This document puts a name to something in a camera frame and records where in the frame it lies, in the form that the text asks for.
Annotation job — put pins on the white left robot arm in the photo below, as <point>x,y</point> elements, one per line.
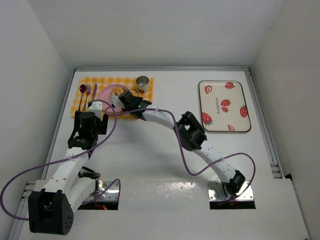
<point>51,210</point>

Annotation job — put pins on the strawberry print tray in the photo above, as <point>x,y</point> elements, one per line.
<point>223,106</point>

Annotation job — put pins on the purple spoon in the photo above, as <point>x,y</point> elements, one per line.
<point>82,90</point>

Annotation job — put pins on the glazed donut bread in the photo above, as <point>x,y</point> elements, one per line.
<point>116,91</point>

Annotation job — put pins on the metal base plate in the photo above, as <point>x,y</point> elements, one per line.
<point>218,193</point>
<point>106,191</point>

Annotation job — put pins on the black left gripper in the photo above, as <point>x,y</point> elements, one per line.
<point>81,143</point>

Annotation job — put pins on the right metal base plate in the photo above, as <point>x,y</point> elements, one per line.
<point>218,193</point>

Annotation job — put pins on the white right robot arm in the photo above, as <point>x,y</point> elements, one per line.
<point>192,137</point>

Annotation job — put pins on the pink plate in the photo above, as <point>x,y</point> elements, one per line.
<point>105,95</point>

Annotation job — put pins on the purple fork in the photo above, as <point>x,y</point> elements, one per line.
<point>88,91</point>

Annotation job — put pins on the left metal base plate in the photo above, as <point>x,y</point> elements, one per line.
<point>106,191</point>

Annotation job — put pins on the aluminium frame rail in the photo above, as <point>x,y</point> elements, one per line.
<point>162,68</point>

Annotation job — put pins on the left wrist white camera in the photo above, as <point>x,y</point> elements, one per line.
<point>96,107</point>

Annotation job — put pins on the metal cup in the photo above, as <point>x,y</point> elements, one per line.
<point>142,84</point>

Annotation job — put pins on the purple knife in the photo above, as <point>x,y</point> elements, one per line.
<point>94,91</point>

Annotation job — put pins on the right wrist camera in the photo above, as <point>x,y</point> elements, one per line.
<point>128,99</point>

